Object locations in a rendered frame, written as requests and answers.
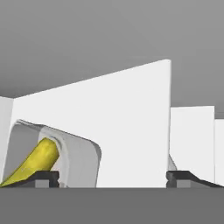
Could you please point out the yellow squash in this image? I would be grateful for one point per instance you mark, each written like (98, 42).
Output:
(40, 159)

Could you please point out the large white fridge panel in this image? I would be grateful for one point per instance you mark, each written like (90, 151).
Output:
(116, 116)

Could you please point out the translucent white food container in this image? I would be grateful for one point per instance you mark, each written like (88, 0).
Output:
(78, 163)

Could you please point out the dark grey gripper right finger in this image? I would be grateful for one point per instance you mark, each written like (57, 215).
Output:
(179, 176)

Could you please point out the white cupboard panel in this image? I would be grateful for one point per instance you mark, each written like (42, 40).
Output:
(192, 140)
(5, 128)
(219, 151)

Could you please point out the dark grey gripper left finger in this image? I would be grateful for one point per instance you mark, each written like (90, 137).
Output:
(46, 176)

